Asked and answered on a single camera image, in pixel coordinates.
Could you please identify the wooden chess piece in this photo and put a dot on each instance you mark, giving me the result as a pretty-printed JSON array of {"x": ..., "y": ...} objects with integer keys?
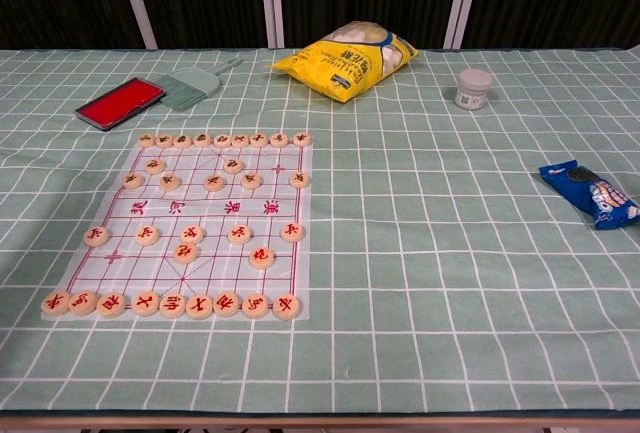
[
  {"x": 261, "y": 256},
  {"x": 185, "y": 252}
]

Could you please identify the cream piece dark general print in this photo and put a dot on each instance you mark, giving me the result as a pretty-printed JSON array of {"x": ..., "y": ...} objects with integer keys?
[{"x": 221, "y": 140}]

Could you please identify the green checked tablecloth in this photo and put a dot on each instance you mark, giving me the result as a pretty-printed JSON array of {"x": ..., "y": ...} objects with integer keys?
[{"x": 450, "y": 253}]

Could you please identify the red ink pad black case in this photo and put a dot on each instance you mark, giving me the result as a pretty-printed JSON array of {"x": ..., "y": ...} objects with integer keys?
[{"x": 117, "y": 103}]

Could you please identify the cream piece red advisor print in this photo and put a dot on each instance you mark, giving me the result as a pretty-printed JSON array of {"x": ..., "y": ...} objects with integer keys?
[
  {"x": 145, "y": 302},
  {"x": 199, "y": 306}
]

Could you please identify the cream piece red horse print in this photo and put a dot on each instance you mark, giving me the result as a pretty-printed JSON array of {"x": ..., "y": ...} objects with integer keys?
[
  {"x": 255, "y": 307},
  {"x": 82, "y": 302}
]

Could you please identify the clear plastic chess board sheet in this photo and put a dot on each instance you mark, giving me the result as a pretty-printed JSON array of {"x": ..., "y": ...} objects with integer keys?
[{"x": 140, "y": 273}]

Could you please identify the green small brush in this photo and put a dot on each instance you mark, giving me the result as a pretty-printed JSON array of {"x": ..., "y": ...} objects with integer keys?
[{"x": 195, "y": 82}]

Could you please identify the small white jar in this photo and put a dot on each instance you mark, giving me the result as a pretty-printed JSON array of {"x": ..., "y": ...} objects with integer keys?
[{"x": 473, "y": 90}]

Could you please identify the cream piece dark soldier print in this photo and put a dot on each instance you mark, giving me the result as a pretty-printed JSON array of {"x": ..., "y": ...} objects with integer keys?
[
  {"x": 170, "y": 182},
  {"x": 251, "y": 180},
  {"x": 214, "y": 182},
  {"x": 133, "y": 180},
  {"x": 299, "y": 180}
]

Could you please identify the cream piece dark horse print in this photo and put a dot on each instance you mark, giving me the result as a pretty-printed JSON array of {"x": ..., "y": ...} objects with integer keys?
[
  {"x": 279, "y": 140},
  {"x": 164, "y": 140}
]

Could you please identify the cream piece red elephant print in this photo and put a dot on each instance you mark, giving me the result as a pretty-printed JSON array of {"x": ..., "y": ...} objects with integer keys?
[
  {"x": 111, "y": 304},
  {"x": 226, "y": 304}
]

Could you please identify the blue Oreo cookie packet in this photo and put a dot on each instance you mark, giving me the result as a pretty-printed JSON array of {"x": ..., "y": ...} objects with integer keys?
[{"x": 600, "y": 198}]

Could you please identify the cream piece dark elephant print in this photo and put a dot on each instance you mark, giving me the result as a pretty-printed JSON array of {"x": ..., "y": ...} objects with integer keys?
[
  {"x": 182, "y": 141},
  {"x": 258, "y": 140}
]

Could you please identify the cream piece dark chariot print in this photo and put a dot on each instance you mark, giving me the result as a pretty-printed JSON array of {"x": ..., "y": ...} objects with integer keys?
[
  {"x": 146, "y": 140},
  {"x": 302, "y": 139}
]

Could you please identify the round wooden xiangqi piece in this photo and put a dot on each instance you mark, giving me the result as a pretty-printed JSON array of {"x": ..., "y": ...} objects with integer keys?
[
  {"x": 233, "y": 165},
  {"x": 155, "y": 166}
]

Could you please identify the cream piece red general print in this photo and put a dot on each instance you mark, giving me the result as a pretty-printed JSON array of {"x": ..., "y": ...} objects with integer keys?
[{"x": 173, "y": 305}]

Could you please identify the cream piece red chariot print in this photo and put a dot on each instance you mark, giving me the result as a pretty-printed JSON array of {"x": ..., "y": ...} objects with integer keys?
[
  {"x": 55, "y": 302},
  {"x": 287, "y": 306}
]

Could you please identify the yellow marshmallow bag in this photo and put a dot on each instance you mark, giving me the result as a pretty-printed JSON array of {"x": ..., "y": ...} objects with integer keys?
[{"x": 340, "y": 68}]

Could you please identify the cream piece dark advisor print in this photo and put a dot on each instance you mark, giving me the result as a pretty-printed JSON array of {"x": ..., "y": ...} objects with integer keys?
[
  {"x": 202, "y": 140},
  {"x": 239, "y": 140}
]

